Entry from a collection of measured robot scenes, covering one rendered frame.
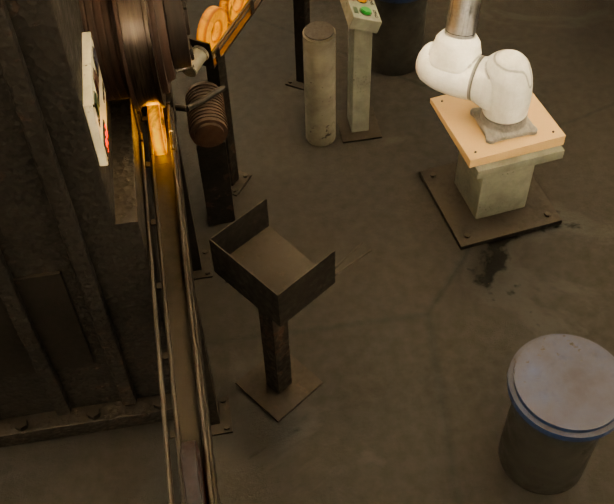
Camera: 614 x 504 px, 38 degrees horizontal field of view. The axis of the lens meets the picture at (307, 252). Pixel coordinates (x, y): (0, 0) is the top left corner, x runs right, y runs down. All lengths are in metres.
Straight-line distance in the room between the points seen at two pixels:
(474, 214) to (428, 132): 0.50
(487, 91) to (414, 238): 0.62
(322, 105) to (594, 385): 1.55
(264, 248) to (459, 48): 1.00
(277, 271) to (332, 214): 0.96
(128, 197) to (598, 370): 1.31
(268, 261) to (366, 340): 0.68
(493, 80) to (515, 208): 0.60
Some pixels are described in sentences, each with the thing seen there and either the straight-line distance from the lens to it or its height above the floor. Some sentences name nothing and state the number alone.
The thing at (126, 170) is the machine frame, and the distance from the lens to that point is 2.35.
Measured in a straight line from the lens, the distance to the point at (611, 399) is 2.50.
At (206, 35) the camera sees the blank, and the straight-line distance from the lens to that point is 2.97.
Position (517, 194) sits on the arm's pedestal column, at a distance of 3.34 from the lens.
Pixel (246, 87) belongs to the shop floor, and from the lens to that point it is 3.89.
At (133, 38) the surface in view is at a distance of 2.20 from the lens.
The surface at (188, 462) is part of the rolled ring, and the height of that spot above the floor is 0.76.
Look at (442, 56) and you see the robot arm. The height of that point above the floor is 0.62.
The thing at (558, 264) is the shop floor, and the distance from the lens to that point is 3.30.
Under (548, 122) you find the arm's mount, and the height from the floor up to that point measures 0.39.
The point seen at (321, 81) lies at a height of 0.34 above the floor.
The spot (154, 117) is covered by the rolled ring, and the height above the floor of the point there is 0.82.
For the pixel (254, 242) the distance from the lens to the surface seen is 2.48.
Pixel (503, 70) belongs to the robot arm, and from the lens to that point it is 2.99.
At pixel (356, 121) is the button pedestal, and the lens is 3.62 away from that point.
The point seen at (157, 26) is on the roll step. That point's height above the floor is 1.19.
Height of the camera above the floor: 2.50
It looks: 51 degrees down
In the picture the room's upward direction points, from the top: 2 degrees counter-clockwise
